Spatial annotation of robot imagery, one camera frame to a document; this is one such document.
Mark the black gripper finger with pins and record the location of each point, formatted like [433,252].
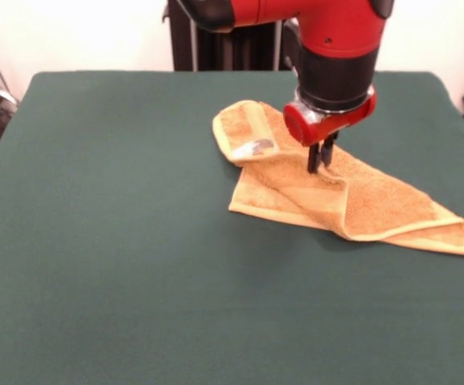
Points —
[326,154]
[313,160]

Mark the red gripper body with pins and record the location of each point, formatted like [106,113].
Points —
[332,122]

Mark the orange terry towel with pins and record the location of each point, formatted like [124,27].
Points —
[360,200]

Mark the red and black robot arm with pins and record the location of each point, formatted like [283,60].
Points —
[336,28]

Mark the dark green table cloth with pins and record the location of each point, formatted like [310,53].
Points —
[95,200]

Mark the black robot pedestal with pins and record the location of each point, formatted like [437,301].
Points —
[183,52]

